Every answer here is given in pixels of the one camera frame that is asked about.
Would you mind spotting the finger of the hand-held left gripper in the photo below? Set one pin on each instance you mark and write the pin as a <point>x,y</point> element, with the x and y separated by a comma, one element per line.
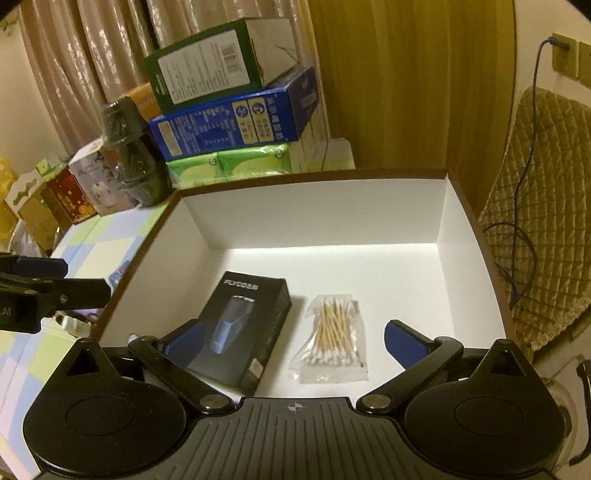
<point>37,267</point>
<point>78,293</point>

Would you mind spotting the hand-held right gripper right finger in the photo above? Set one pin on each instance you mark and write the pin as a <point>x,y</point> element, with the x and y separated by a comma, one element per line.
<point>401,341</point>

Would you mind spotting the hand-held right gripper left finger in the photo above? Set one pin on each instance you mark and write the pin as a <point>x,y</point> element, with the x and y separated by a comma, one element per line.
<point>184,342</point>

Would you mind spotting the purple cream tube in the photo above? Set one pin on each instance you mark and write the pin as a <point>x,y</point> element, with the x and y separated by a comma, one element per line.
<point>85,314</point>

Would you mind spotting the black shaver box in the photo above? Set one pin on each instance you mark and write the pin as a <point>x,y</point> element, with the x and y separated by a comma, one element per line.
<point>249,314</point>

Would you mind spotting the cotton swab packet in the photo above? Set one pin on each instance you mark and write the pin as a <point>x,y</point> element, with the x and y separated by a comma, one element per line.
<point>330,337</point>

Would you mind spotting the brown cardboard box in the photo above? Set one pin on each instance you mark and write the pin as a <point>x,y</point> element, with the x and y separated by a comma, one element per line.
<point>323,221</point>

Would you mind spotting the plaid cloth desktop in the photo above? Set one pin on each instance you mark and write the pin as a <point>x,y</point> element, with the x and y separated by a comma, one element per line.
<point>92,240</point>

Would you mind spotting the crumpled silver bag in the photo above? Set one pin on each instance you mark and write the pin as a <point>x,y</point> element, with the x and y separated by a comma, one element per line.
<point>27,240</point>

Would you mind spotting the blue label tissue pack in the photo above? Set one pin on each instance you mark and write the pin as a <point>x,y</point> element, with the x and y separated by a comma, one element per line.
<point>121,273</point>

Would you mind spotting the olive box with white cutout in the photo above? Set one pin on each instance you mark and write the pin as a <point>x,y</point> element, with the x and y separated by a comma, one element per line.
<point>32,217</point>

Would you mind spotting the red gift box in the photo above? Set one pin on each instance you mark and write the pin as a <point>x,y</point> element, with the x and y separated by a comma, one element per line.
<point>69,201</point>

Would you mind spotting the yellow plastic bag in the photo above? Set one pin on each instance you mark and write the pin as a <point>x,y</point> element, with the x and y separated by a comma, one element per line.
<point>7,194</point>

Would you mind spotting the pale green packet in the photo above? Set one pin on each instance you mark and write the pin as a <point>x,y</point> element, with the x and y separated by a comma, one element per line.
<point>51,167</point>

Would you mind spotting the white humidifier box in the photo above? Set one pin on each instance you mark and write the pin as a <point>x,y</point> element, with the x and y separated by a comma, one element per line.
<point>92,180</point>

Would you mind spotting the dark wrapped jar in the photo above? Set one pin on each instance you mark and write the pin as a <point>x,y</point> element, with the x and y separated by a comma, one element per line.
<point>134,157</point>

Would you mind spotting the green tissue pack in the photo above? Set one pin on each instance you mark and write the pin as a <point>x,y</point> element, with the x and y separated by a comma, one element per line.
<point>256,159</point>
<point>196,170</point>

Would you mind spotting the orange box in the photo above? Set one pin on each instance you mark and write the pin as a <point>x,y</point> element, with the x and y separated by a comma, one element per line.
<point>143,99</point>

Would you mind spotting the beige curtain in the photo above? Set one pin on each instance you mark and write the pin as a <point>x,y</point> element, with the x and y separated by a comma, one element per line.
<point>83,69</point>

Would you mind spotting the quilted tan chair cushion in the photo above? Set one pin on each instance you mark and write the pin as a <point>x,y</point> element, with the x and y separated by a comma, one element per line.
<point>554,184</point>

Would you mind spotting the blue carton box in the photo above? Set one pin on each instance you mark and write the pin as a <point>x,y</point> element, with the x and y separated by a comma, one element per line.
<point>221,124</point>

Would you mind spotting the green carton box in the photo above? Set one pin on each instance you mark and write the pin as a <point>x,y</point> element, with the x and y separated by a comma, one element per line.
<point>207,69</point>

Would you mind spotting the golden curtain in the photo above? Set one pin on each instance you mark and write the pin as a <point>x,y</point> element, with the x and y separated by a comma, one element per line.
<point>406,83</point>

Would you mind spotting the wall socket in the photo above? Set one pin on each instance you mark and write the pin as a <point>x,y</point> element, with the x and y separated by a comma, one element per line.
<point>572,57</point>

